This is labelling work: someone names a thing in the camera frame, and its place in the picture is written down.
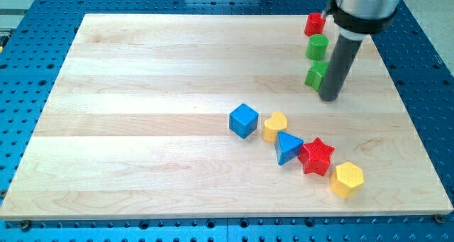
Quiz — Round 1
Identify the blue triangle block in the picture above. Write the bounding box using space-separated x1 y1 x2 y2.
275 131 304 165

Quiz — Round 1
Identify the red cylinder block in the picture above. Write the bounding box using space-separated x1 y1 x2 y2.
304 13 326 37

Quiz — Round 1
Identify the green star block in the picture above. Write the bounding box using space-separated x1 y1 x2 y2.
304 60 328 92

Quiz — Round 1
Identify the blue cube block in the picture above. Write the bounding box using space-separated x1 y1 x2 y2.
229 104 259 139

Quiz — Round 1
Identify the green cylinder block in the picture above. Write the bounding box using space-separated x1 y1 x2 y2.
306 34 329 61

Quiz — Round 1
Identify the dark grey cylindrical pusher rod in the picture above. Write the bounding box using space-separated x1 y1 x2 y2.
319 34 363 101

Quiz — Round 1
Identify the blue perforated metal table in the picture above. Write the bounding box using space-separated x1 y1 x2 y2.
1 0 453 241

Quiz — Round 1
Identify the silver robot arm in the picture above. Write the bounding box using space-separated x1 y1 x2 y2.
319 0 400 101

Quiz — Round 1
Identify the red star block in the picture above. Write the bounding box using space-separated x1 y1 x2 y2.
298 138 335 176

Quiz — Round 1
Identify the yellow heart block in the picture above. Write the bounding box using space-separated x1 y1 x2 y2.
262 111 288 143

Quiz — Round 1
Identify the light wooden board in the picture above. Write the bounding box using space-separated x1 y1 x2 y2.
1 14 453 221

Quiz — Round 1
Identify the yellow hexagon block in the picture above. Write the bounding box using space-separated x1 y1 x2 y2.
330 162 365 199

